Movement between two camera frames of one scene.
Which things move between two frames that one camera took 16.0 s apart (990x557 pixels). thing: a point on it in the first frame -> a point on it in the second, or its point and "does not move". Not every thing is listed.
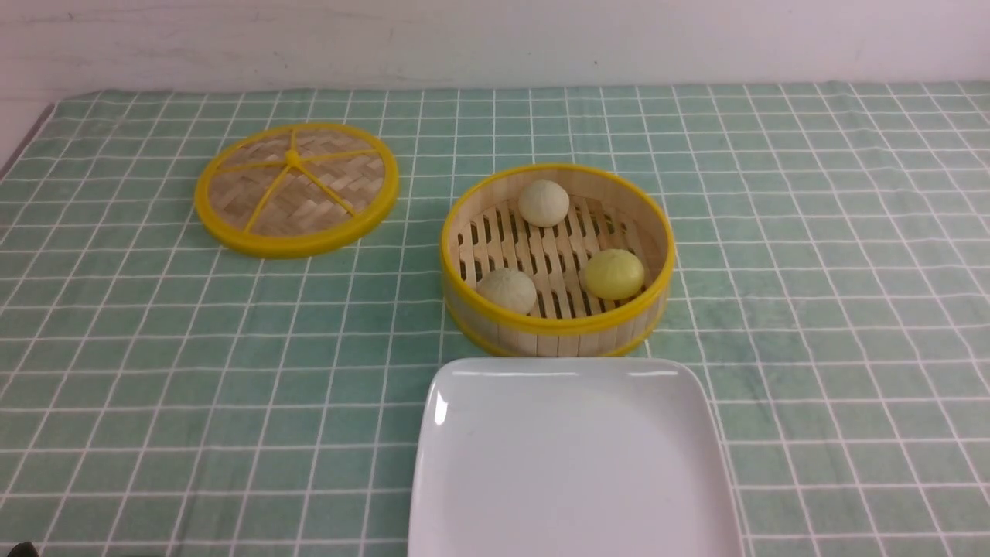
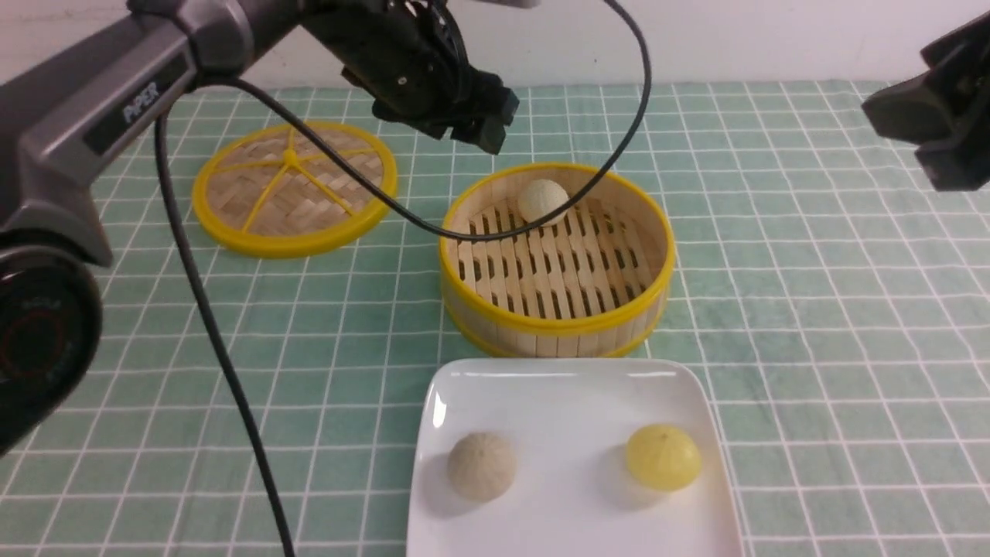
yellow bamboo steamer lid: [294, 189] does not move
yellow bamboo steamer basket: [558, 261] does not move
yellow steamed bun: [613, 275] -> [663, 457]
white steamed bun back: [543, 203] does not move
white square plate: [568, 457] does not move
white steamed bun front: [511, 288] -> [482, 467]
